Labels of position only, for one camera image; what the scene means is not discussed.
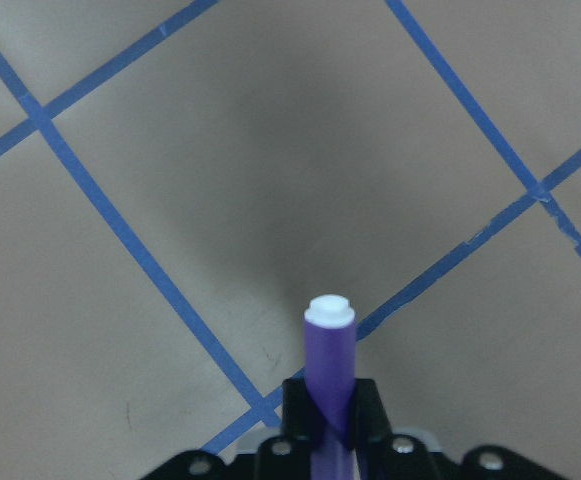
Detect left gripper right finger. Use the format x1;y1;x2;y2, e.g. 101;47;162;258
352;379;562;480

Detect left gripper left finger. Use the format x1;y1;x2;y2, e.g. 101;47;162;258
144;379;323;480

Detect purple pen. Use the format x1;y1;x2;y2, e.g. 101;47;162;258
304;294;356;479

